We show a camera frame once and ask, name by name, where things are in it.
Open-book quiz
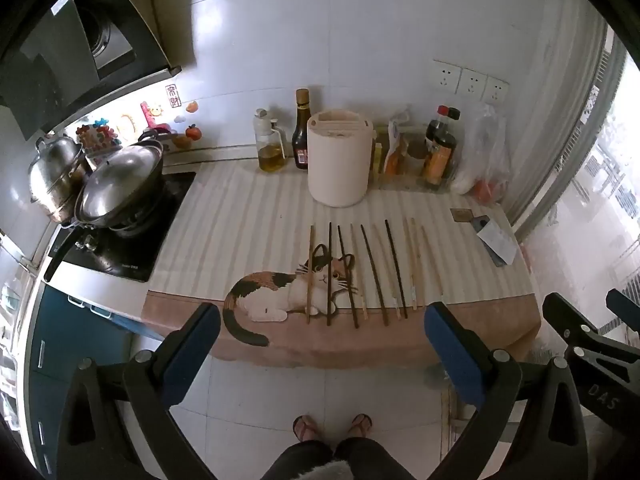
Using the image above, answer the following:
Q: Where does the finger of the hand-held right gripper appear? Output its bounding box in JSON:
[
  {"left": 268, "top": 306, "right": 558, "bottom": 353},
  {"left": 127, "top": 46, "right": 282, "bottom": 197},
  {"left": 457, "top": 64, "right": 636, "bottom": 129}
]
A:
[
  {"left": 542, "top": 292, "right": 600, "bottom": 357},
  {"left": 605, "top": 288, "right": 640, "bottom": 334}
]

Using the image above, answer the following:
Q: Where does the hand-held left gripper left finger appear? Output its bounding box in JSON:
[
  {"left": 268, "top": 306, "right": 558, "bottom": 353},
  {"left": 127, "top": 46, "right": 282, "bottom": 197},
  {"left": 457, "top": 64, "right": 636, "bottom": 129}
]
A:
[{"left": 56, "top": 303, "right": 221, "bottom": 480}]

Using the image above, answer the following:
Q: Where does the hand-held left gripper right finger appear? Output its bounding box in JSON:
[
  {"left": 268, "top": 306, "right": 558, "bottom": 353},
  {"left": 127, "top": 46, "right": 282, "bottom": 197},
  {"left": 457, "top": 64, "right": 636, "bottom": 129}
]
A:
[{"left": 424, "top": 301, "right": 590, "bottom": 480}]

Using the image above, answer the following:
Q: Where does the dark wooden chopstick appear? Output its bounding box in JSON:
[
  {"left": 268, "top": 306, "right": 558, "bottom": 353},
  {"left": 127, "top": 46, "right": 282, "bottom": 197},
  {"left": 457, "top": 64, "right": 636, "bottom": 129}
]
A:
[
  {"left": 384, "top": 219, "right": 409, "bottom": 320},
  {"left": 326, "top": 221, "right": 334, "bottom": 327},
  {"left": 360, "top": 224, "right": 390, "bottom": 327},
  {"left": 336, "top": 224, "right": 360, "bottom": 330}
]

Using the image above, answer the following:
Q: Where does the cream utensil holder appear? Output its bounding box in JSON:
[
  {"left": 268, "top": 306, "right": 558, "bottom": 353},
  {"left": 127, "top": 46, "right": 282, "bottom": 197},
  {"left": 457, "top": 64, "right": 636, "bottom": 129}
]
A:
[{"left": 306, "top": 108, "right": 376, "bottom": 208}]

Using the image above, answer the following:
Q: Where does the white paper slip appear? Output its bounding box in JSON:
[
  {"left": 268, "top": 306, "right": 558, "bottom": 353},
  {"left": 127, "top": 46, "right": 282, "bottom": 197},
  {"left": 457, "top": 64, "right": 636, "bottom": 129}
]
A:
[{"left": 476, "top": 222, "right": 517, "bottom": 265}]

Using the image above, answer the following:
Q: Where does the person's right foot in sandal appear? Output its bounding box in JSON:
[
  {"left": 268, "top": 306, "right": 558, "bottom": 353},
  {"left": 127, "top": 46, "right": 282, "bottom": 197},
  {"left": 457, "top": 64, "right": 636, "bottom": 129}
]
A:
[{"left": 347, "top": 412, "right": 373, "bottom": 441}]

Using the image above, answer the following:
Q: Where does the person's foot in sandal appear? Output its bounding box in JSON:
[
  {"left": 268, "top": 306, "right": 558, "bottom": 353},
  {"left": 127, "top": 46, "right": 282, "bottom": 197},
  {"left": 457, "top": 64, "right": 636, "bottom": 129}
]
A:
[
  {"left": 292, "top": 414, "right": 321, "bottom": 443},
  {"left": 347, "top": 412, "right": 373, "bottom": 441}
]

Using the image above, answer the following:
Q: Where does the blue kitchen cabinet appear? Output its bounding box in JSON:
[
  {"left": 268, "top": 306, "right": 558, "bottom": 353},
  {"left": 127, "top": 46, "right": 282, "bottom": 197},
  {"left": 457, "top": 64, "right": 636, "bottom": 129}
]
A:
[{"left": 20, "top": 280, "right": 166, "bottom": 480}]

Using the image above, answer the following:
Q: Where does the black gas stove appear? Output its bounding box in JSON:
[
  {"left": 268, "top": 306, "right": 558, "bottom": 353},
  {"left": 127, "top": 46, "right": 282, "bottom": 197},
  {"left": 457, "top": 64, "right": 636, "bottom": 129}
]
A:
[{"left": 50, "top": 171, "right": 197, "bottom": 283}]

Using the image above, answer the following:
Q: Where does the person's right leg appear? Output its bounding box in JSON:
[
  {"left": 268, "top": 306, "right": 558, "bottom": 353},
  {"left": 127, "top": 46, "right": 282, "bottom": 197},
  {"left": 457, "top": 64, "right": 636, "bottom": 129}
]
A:
[{"left": 334, "top": 436, "right": 431, "bottom": 480}]

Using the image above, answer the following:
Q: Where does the person's left foot in sandal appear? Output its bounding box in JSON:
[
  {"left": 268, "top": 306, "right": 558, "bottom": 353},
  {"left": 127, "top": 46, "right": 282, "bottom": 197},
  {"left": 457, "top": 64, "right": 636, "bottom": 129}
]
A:
[{"left": 292, "top": 414, "right": 321, "bottom": 443}]

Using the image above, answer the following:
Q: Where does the striped cat print mat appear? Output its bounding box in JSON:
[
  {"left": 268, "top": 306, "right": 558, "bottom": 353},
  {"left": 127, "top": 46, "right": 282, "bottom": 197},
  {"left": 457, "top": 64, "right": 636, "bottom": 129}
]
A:
[{"left": 141, "top": 160, "right": 543, "bottom": 371}]

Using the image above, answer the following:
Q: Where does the black wok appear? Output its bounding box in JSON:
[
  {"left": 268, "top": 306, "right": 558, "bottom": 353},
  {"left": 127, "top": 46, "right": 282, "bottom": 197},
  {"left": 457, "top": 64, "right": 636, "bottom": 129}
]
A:
[{"left": 44, "top": 150, "right": 168, "bottom": 283}]

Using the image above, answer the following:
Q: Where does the clear plastic storage box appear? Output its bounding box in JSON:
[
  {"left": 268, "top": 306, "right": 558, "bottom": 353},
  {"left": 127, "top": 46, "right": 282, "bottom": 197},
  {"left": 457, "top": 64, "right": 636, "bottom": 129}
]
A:
[{"left": 375, "top": 127, "right": 463, "bottom": 192}]

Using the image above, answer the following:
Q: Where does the dark bottle with orange label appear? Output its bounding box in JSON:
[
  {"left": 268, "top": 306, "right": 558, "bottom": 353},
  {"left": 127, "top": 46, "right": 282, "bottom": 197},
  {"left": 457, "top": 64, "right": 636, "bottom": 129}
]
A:
[{"left": 424, "top": 107, "right": 461, "bottom": 192}]

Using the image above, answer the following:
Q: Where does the steel wok lid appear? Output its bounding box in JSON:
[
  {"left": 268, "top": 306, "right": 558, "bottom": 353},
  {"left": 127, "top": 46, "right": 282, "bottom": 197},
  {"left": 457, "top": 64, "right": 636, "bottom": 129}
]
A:
[{"left": 75, "top": 142, "right": 166, "bottom": 226}]

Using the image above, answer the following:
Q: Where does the clear plastic bag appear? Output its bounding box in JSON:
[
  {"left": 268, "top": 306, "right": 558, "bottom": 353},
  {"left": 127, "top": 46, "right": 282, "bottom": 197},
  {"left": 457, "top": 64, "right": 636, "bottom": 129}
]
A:
[{"left": 452, "top": 102, "right": 511, "bottom": 206}]

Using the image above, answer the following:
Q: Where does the small glass jar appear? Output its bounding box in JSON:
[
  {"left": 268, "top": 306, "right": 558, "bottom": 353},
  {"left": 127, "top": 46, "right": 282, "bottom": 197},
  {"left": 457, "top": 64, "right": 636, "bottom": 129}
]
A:
[{"left": 406, "top": 139, "right": 428, "bottom": 177}]

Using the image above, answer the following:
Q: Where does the white orange snack bag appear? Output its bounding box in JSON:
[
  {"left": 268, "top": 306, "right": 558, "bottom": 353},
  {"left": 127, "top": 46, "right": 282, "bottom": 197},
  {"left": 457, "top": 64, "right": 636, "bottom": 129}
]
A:
[{"left": 382, "top": 110, "right": 413, "bottom": 176}]

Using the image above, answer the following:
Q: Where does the clear oil bottle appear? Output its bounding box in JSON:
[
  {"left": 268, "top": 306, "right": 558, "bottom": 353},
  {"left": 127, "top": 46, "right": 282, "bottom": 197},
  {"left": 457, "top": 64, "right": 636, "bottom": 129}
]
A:
[{"left": 252, "top": 108, "right": 287, "bottom": 173}]

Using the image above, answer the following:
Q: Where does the dark bottle with red cap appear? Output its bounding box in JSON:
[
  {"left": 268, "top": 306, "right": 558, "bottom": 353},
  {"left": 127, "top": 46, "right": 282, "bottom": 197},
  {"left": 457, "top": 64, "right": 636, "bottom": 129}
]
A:
[{"left": 425, "top": 105, "right": 449, "bottom": 153}]

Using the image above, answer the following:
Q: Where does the steel pot with lid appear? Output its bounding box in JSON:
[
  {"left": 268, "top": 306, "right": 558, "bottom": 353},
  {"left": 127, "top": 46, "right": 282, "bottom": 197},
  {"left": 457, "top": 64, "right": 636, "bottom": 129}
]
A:
[{"left": 27, "top": 132, "right": 94, "bottom": 224}]

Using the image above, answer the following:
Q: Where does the dark sauce bottle gold cap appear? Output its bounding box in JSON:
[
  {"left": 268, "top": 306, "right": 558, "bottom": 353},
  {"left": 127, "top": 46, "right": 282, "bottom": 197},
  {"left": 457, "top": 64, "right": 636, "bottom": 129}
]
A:
[{"left": 291, "top": 88, "right": 312, "bottom": 171}]

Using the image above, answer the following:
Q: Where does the black range hood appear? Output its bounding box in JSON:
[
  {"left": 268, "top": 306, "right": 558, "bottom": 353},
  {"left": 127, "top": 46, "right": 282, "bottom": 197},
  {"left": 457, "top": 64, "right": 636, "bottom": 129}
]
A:
[{"left": 0, "top": 0, "right": 183, "bottom": 141}]

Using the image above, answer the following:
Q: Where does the grey window frame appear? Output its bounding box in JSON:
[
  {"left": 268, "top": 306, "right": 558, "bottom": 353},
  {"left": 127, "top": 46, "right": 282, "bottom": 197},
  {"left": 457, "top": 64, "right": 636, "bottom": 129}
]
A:
[{"left": 510, "top": 10, "right": 640, "bottom": 291}]

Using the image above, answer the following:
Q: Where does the colorful wall decoration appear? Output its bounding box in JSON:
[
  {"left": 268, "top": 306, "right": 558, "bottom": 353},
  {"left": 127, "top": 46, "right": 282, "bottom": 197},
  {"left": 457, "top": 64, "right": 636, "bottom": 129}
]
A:
[{"left": 75, "top": 119, "right": 123, "bottom": 151}]

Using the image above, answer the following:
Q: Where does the pink wall hook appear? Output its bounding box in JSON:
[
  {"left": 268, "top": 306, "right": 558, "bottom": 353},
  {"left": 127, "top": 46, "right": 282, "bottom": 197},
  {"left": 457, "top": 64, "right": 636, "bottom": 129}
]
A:
[{"left": 140, "top": 101, "right": 171, "bottom": 133}]

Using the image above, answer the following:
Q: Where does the white wall socket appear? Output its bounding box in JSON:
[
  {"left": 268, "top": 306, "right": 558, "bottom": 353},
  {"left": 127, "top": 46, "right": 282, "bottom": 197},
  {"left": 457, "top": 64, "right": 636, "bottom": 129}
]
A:
[
  {"left": 432, "top": 59, "right": 463, "bottom": 93},
  {"left": 482, "top": 76, "right": 510, "bottom": 106},
  {"left": 457, "top": 67, "right": 488, "bottom": 100}
]

